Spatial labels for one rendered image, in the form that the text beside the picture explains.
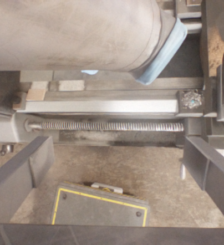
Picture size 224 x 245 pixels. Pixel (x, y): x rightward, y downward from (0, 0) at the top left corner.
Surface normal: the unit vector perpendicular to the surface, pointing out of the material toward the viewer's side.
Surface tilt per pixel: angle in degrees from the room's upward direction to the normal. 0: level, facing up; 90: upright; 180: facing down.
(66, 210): 0
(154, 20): 74
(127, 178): 0
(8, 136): 32
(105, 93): 0
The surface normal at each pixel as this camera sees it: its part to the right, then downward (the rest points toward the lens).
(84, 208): -0.14, -0.12
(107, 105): -0.13, 0.48
